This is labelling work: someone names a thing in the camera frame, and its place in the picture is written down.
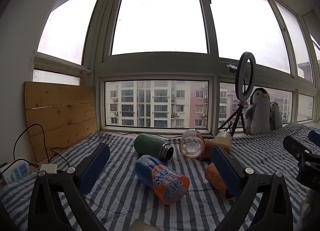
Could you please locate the white power strip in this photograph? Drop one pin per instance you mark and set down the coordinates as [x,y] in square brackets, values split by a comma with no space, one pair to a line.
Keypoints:
[16,172]

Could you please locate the black tripod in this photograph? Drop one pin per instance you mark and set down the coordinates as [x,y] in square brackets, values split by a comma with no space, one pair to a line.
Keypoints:
[237,115]

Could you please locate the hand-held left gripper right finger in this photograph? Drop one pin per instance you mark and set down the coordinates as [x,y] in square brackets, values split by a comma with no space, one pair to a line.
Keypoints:
[226,171]

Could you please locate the wooden plank board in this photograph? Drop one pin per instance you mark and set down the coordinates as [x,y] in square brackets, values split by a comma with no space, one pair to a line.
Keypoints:
[60,113]

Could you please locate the green metal bottle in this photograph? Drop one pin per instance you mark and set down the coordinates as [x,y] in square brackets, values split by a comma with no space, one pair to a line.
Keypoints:
[148,145]

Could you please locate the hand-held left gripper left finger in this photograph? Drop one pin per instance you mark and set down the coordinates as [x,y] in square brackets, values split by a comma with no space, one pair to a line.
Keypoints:
[96,163]

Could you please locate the grey window frame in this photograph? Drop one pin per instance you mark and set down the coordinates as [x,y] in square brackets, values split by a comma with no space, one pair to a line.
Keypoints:
[160,67]

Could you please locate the clear pink plastic bottle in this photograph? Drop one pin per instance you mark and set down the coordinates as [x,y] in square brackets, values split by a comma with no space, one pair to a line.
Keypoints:
[192,144]

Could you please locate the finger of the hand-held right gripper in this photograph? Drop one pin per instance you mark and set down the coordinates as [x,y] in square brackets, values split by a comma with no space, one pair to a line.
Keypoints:
[314,136]
[293,144]

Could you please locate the small penguin plush toy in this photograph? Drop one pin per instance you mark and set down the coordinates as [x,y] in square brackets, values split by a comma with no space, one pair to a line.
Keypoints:
[275,117]

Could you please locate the white power adapter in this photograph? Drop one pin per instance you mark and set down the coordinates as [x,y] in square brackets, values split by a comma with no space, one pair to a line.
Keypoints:
[49,168]

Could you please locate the blue orange plastic bottle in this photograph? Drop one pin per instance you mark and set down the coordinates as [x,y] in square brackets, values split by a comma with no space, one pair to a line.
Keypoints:
[160,178]

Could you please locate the orange plastic cup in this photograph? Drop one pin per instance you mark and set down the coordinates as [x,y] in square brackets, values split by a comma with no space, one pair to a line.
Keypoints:
[213,149]
[214,174]

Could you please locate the blue striped blanket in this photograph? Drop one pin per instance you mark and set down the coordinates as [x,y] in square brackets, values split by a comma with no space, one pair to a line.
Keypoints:
[120,196]

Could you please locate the large penguin plush toy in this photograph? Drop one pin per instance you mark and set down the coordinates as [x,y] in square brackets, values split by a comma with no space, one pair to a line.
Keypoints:
[258,111]

